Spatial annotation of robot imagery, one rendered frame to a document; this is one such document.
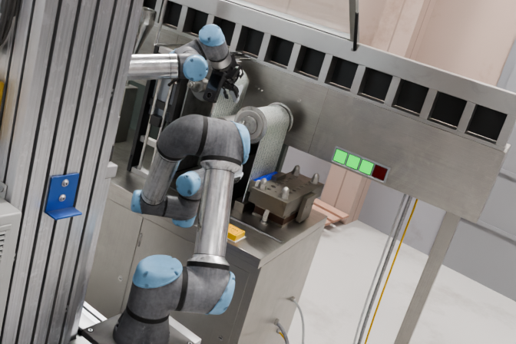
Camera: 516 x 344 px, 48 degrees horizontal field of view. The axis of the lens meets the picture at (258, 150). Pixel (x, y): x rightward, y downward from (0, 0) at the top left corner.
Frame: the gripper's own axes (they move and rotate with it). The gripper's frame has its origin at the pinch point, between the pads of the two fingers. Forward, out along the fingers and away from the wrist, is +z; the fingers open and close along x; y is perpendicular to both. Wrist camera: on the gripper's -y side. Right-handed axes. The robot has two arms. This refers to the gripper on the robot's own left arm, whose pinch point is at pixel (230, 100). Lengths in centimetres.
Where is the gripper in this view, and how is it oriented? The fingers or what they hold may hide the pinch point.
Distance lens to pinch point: 214.3
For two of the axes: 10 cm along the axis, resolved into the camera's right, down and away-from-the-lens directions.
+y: 5.0, -7.9, 3.5
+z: 1.8, 4.9, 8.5
